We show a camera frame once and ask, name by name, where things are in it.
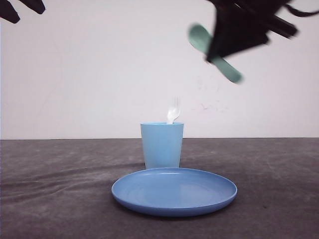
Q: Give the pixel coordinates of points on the dark grey table cloth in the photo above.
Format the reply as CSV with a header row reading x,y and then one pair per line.
x,y
61,189

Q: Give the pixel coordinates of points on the mint green plastic spoon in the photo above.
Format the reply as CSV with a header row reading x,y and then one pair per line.
x,y
200,39

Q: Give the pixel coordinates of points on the white plastic fork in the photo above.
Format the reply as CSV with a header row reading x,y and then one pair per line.
x,y
173,111

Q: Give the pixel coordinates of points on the blue plastic plate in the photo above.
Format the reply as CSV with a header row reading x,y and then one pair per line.
x,y
174,192

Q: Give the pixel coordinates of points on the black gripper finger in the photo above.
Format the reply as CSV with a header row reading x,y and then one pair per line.
x,y
35,5
8,12
279,26
240,25

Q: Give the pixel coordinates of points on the light blue plastic cup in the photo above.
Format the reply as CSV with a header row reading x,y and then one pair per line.
x,y
162,144

